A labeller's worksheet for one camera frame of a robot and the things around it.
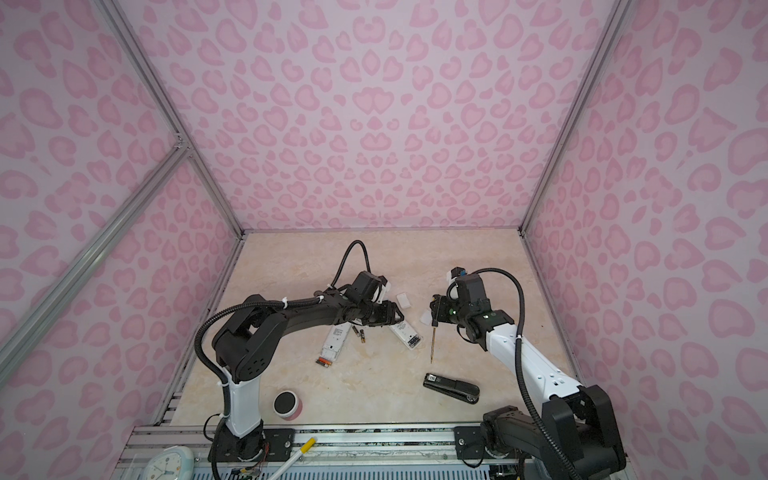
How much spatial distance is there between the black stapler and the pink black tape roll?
14.0 inches

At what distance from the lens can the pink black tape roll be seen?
0.75m

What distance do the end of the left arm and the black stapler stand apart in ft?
0.64

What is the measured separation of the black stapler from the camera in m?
0.81

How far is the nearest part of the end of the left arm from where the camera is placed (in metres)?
0.83
